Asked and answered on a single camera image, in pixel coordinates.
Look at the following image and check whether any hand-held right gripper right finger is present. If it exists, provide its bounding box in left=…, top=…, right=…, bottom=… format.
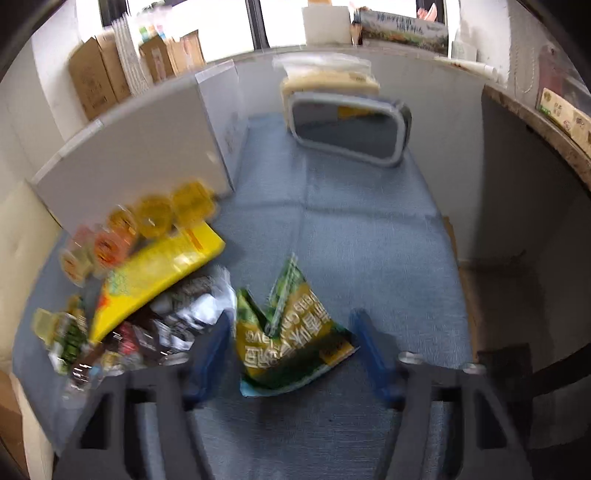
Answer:
left=348, top=308, right=536, bottom=480

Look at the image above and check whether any open brown cardboard box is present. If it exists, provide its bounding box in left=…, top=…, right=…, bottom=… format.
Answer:
left=139, top=30, right=207, bottom=85

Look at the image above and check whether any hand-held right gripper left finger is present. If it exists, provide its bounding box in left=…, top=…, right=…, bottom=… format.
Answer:
left=53, top=311, right=234, bottom=480

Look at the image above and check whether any blue cloth mat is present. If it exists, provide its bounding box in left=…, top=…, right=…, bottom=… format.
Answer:
left=11, top=113, right=474, bottom=480

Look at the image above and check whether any dark cabinet with wooden top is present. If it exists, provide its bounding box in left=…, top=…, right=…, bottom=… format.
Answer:
left=480, top=83, right=591, bottom=287

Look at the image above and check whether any yellow jelly cup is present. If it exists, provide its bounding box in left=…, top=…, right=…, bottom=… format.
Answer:
left=135, top=195, right=176, bottom=240
left=172, top=181, right=218, bottom=228
left=31, top=308, right=63, bottom=344

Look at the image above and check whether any patterned tissue pack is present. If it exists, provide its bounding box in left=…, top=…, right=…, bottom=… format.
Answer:
left=569, top=108, right=591, bottom=155
left=536, top=88, right=580, bottom=132

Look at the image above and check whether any white foam box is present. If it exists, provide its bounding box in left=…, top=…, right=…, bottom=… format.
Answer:
left=302, top=6, right=352, bottom=46

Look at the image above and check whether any white cardboard storage box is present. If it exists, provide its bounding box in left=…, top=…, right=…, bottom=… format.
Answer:
left=30, top=60, right=247, bottom=236

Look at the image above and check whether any clear plastic bag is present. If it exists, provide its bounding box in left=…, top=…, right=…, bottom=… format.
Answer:
left=272, top=52, right=372, bottom=80

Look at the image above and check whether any orange jelly cup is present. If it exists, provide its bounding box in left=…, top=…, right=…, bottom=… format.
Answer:
left=107, top=208, right=139, bottom=247

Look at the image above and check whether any dark brown snack packet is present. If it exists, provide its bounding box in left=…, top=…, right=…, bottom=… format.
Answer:
left=69, top=323, right=195, bottom=384

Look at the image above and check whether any white bag with coloured squares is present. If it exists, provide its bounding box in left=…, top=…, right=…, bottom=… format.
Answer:
left=135, top=18, right=168, bottom=47

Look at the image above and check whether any grey bin with white rim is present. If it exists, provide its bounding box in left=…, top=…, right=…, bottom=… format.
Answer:
left=281, top=90, right=413, bottom=168

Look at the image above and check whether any white tube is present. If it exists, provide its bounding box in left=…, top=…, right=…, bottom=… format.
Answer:
left=434, top=58, right=500, bottom=83

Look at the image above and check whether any large green snack packet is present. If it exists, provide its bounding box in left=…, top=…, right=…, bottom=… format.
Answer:
left=235, top=253, right=361, bottom=398

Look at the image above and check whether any black and white snack packet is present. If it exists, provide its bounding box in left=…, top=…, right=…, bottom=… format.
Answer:
left=150, top=265, right=237, bottom=356

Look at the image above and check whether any cream package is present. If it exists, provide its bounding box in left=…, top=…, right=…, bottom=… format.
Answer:
left=281, top=71, right=382, bottom=94

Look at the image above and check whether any large brown cardboard box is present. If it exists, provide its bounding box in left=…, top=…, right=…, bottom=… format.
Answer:
left=68, top=36, right=132, bottom=121

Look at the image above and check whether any yellow snack packet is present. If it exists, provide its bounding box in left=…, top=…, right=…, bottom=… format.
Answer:
left=90, top=220, right=227, bottom=344

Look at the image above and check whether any black window frame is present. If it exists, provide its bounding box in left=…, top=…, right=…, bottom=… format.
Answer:
left=246, top=0, right=265, bottom=51

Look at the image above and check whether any small green snack packet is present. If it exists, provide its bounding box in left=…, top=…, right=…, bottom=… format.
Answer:
left=48, top=295, right=90, bottom=376

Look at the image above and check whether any printed landscape tissue box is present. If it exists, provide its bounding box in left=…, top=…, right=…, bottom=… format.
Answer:
left=360, top=10, right=450, bottom=55

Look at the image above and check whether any polka dot paper bag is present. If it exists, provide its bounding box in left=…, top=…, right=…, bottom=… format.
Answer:
left=111, top=18, right=154, bottom=93

